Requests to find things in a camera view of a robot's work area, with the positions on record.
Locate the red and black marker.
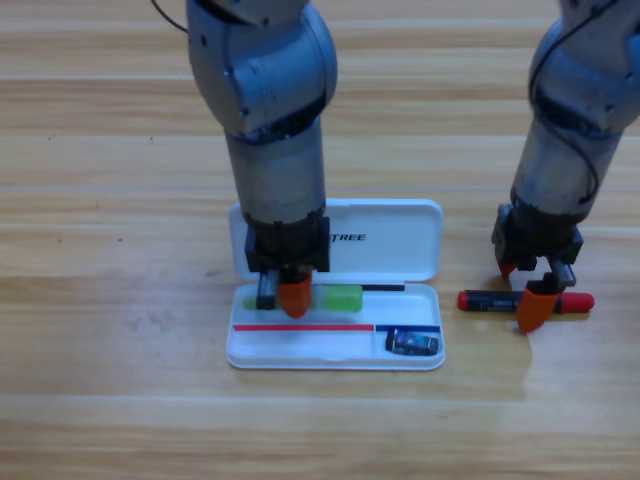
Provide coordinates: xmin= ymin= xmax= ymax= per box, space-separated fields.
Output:
xmin=456 ymin=288 xmax=596 ymax=317

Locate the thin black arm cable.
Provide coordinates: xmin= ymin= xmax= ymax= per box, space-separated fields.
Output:
xmin=527 ymin=0 xmax=621 ymax=207
xmin=150 ymin=0 xmax=191 ymax=35

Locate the green highlighter pen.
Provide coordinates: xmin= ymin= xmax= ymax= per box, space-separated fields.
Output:
xmin=242 ymin=283 xmax=364 ymax=314

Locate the blue and black eraser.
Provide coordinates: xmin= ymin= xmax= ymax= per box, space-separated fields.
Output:
xmin=384 ymin=328 xmax=444 ymax=358

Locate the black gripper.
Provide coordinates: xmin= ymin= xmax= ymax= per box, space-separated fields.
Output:
xmin=490 ymin=202 xmax=585 ymax=335
xmin=244 ymin=212 xmax=332 ymax=321

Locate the white Unitree pencil case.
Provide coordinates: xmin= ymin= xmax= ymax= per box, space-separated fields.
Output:
xmin=225 ymin=198 xmax=447 ymax=372

